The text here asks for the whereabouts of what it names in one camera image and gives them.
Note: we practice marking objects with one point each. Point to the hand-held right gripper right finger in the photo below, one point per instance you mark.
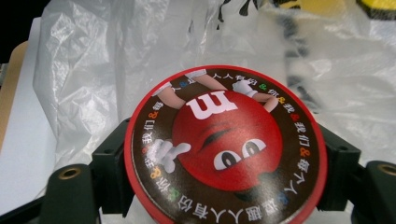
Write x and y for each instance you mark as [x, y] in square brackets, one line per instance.
[341, 169]

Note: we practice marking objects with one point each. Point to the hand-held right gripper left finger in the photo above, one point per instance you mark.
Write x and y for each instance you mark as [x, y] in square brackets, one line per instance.
[110, 174]

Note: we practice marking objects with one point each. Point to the clear printed plastic bag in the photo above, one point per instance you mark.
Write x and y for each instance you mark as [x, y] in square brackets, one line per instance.
[93, 77]

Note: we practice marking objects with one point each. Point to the red round candy tin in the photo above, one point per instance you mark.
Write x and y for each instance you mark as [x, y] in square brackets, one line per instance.
[227, 149]

